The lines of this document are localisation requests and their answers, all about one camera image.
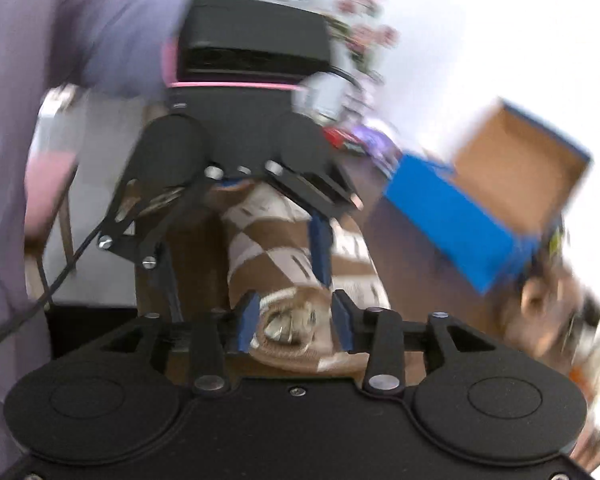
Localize pink flowers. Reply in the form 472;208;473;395
327;0;402;73

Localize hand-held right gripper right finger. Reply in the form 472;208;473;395
330;290;501;395

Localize person's left forearm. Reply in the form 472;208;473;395
0;0;193;98

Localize purple tissue pack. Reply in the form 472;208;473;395
355;119;403;171

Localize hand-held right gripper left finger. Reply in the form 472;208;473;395
100;290;261;395

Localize brown ceramic teapot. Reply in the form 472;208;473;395
502;255;600;363

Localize blue cardboard box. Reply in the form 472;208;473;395
384;99;594;295

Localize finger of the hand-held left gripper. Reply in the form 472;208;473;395
97;170;216;323
265;160;363;288

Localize pink seat chair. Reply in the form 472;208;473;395
24;85;81;301

